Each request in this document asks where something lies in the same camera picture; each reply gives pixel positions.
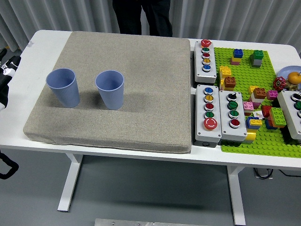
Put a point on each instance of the grey-brown fabric mat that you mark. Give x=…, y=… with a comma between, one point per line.
x=141, y=94

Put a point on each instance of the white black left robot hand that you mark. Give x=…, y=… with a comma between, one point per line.
x=10, y=64

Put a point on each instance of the orange-brown toy brick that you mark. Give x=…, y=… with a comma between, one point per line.
x=259, y=93

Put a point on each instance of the blue ribbed plastic cup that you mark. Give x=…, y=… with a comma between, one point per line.
x=113, y=96
x=67, y=94

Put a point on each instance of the grey box large red button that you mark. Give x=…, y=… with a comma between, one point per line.
x=200, y=110

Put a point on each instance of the brown toy brick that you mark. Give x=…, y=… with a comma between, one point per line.
x=230, y=82

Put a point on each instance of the green studded baseplate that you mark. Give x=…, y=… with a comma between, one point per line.
x=245, y=70

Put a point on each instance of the pale blue plate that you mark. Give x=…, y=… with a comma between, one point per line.
x=288, y=70

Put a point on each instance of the white table leg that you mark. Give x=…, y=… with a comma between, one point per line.
x=237, y=200
x=70, y=181

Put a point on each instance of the dark blue toy brick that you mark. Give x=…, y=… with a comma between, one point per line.
x=270, y=124

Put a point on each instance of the grey button box black buttons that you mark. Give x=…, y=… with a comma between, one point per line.
x=288, y=110

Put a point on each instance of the grey metal floor plate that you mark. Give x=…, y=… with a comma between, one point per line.
x=131, y=222

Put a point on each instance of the large green toy brick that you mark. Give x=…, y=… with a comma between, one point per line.
x=278, y=116

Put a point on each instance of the grey pleated curtain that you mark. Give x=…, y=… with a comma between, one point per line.
x=223, y=18

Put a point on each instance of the red valve handwheel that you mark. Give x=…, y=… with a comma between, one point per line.
x=279, y=83

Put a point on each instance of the grey box with selector switch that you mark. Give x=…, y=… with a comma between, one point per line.
x=225, y=127

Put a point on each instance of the orange fruit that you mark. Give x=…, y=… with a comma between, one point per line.
x=294, y=77

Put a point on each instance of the grey five-button control box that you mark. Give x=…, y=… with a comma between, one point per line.
x=211, y=75

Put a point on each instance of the magenta toy brick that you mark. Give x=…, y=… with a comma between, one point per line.
x=272, y=94

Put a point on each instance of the red toy brick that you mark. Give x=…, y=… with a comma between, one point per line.
x=266, y=111

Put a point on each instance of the grey toy brick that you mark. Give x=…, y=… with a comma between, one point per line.
x=257, y=63

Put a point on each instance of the translucent yellow toy brick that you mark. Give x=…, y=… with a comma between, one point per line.
x=250, y=136

